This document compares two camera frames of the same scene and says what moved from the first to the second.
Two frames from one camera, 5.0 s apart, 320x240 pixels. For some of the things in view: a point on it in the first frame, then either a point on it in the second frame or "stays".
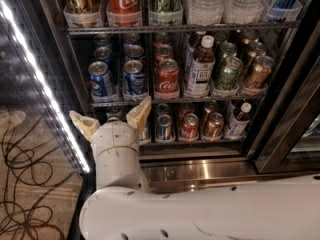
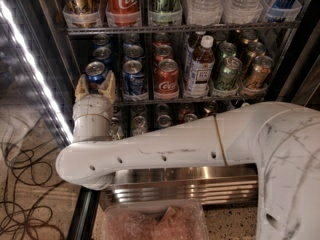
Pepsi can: (102, 89) stays
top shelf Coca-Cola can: (124, 5) stays
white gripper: (114, 134) → (92, 105)
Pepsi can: (134, 80) stays
